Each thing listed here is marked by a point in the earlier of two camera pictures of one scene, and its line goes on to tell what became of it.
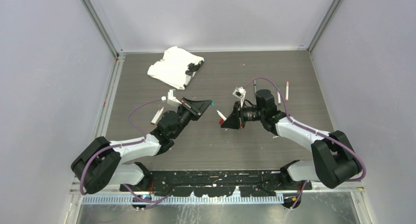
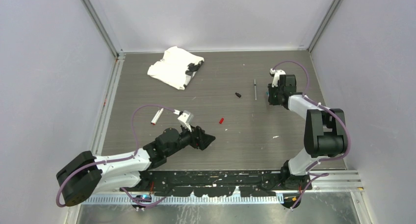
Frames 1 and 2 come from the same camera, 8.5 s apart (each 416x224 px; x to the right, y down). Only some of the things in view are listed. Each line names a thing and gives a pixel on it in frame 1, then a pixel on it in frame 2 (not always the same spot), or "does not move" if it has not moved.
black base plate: (220, 183) does not move
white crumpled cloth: (176, 67) does not move
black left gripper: (195, 108) to (200, 139)
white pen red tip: (157, 116) does not move
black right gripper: (242, 120) to (271, 100)
